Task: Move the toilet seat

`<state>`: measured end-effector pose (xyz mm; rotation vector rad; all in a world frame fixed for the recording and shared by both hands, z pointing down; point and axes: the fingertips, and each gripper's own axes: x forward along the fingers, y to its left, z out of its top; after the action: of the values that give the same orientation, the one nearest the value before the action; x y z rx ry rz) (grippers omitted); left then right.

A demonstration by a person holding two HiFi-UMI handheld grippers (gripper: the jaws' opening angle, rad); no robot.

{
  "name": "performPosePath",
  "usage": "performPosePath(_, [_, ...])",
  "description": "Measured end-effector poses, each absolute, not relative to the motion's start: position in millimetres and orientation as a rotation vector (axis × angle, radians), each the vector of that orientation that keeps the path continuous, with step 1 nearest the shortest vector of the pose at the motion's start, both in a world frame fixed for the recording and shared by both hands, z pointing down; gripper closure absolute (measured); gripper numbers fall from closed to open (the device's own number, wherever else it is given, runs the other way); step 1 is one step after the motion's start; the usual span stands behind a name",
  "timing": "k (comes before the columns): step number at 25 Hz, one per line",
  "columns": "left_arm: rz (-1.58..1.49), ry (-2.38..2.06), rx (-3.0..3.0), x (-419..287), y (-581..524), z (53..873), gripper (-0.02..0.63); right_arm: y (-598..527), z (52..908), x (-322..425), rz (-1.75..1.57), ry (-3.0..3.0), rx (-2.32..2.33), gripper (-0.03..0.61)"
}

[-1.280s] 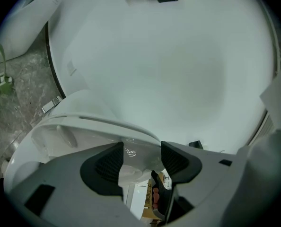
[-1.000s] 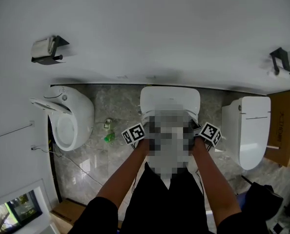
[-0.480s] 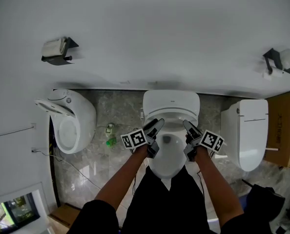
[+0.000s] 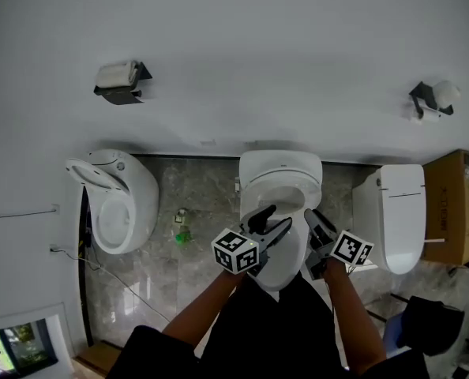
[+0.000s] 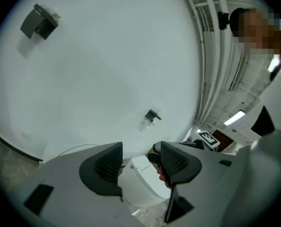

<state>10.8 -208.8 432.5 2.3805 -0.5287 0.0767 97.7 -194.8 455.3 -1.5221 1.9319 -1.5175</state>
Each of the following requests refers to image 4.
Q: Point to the white toilet lid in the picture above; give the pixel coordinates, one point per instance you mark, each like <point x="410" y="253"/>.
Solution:
<point x="282" y="180"/>

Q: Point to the crumpled white paper roll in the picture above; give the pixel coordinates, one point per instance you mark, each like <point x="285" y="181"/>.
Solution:
<point x="445" y="92"/>

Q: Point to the black metal chair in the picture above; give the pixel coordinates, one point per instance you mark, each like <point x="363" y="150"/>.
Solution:
<point x="376" y="316"/>

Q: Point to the white wall socket plate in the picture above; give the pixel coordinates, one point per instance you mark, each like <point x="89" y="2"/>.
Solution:
<point x="252" y="143"/>
<point x="208" y="142"/>

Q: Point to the person's left forearm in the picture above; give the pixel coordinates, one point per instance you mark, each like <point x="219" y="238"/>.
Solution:
<point x="203" y="310"/>

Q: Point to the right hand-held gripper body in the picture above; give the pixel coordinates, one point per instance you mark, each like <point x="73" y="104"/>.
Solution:
<point x="351" y="249"/>

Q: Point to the person's black shirt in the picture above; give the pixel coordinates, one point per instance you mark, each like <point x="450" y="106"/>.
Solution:
<point x="151" y="353"/>

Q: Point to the white egg-shaped toilet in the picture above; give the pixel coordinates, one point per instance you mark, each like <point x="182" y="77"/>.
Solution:
<point x="143" y="203"/>

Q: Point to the black cloth on chair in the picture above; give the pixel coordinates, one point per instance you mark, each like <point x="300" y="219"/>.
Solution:
<point x="432" y="326"/>

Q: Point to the white toilet with tank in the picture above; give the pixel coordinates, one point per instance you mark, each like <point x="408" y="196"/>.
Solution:
<point x="282" y="267"/>

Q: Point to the brown printed cardboard box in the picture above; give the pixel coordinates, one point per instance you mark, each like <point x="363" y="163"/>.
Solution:
<point x="100" y="359"/>

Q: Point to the large brown cardboard box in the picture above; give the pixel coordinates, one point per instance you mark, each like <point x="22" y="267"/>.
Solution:
<point x="451" y="211"/>

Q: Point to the white floor socket box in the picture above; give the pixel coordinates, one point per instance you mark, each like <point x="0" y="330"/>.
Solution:
<point x="180" y="217"/>

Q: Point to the black wall shelf holder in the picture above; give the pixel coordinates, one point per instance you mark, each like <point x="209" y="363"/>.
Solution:
<point x="420" y="91"/>
<point x="120" y="97"/>

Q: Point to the green plastic bottle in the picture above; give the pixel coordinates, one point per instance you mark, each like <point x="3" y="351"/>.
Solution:
<point x="184" y="238"/>

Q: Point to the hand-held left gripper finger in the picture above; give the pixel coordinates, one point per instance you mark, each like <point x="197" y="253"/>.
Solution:
<point x="276" y="233"/>
<point x="258" y="219"/>

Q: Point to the white rectangular toilet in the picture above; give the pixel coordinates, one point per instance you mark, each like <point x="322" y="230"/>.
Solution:
<point x="404" y="227"/>

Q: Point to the folded white towel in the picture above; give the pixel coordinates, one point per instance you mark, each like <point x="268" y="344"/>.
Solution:
<point x="114" y="75"/>

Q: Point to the black-framed window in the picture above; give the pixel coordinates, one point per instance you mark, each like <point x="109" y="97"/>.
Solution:
<point x="21" y="346"/>

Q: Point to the person's right forearm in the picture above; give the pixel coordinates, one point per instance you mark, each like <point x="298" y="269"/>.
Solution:
<point x="353" y="318"/>

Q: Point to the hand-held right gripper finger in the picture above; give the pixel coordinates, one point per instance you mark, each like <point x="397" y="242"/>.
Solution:
<point x="324" y="231"/>
<point x="312" y="231"/>

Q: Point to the white wall socket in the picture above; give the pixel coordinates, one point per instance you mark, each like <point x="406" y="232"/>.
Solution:
<point x="55" y="208"/>
<point x="54" y="248"/>

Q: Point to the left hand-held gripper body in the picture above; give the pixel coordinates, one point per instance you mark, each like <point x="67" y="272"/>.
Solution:
<point x="234" y="251"/>

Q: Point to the person's black trousers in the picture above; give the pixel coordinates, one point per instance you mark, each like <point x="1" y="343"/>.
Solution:
<point x="266" y="330"/>

